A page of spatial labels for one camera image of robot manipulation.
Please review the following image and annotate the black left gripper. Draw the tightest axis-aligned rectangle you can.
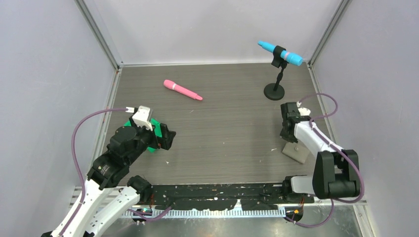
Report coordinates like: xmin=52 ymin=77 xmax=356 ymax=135
xmin=126 ymin=115 xmax=176 ymax=164

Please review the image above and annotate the grey card holder wallet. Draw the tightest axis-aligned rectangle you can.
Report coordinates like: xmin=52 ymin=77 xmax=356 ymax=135
xmin=282 ymin=142 xmax=310 ymax=164

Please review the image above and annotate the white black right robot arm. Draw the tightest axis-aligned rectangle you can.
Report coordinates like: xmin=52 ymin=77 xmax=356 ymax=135
xmin=280 ymin=102 xmax=361 ymax=203

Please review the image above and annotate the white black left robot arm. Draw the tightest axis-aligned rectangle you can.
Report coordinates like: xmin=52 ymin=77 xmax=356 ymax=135
xmin=42 ymin=120 xmax=176 ymax=237

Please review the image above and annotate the green plastic bin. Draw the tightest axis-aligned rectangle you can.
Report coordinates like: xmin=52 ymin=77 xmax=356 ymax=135
xmin=124 ymin=118 xmax=162 ymax=153

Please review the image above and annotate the black microphone stand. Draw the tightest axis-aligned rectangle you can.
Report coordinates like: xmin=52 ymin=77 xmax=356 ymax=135
xmin=263 ymin=63 xmax=288 ymax=101

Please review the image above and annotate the pink toy microphone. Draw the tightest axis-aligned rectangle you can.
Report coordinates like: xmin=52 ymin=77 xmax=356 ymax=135
xmin=163 ymin=79 xmax=203 ymax=101

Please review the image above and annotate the blue toy microphone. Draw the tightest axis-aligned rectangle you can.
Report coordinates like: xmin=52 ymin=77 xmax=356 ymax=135
xmin=257 ymin=40 xmax=303 ymax=68

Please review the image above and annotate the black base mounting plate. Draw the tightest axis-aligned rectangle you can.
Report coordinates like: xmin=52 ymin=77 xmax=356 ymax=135
xmin=138 ymin=183 xmax=314 ymax=211

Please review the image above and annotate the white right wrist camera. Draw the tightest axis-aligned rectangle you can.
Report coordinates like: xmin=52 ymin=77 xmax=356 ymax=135
xmin=296 ymin=101 xmax=311 ymax=117

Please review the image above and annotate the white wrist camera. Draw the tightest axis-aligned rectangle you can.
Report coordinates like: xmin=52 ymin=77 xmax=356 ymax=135
xmin=131 ymin=106 xmax=154 ymax=131
xmin=296 ymin=101 xmax=311 ymax=117

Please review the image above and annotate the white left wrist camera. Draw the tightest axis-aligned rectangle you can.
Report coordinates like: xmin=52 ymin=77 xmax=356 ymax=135
xmin=131 ymin=106 xmax=154 ymax=131

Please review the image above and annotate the aluminium front rail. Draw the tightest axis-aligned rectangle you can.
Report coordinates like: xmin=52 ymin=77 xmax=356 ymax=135
xmin=69 ymin=186 xmax=367 ymax=219

